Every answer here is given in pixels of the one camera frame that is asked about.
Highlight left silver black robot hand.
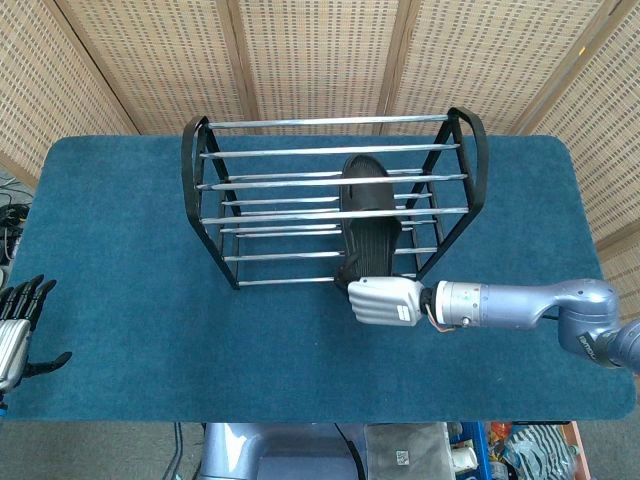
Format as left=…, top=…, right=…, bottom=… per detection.
left=0, top=274, right=74, bottom=394

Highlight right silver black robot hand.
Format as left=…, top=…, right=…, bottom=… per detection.
left=347, top=276, right=435, bottom=328

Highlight black rubber slide sandal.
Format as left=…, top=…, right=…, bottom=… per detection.
left=333, top=154, right=403, bottom=294

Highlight black chrome-bar shoe rack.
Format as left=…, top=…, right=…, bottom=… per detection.
left=180, top=106, right=490, bottom=290

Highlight striped grey cloth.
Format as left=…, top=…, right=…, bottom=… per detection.
left=501, top=424, right=577, bottom=480

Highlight blue carpet table cover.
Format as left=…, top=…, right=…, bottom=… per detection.
left=0, top=134, right=637, bottom=424

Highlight grey fabric bag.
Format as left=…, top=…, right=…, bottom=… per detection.
left=363, top=423, right=454, bottom=480

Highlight blue plastic crate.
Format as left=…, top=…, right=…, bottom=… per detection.
left=446, top=421, right=490, bottom=480

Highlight white cup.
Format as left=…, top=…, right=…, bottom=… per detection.
left=451, top=445, right=476, bottom=472

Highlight blue-grey robot torso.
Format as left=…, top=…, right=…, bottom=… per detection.
left=198, top=422, right=367, bottom=480

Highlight woven wooden folding screen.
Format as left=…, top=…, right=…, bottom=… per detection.
left=0, top=0, right=640, bottom=321

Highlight tangled cable bundle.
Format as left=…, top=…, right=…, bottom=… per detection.
left=0, top=169, right=32, bottom=266

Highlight black floor cable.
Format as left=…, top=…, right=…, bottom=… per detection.
left=167, top=422, right=185, bottom=480

